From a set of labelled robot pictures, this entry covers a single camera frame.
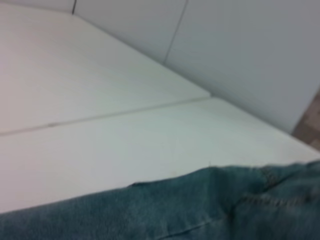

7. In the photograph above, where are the blue denim shorts with embroidery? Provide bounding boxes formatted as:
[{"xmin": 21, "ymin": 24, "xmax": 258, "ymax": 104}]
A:
[{"xmin": 0, "ymin": 159, "xmax": 320, "ymax": 240}]

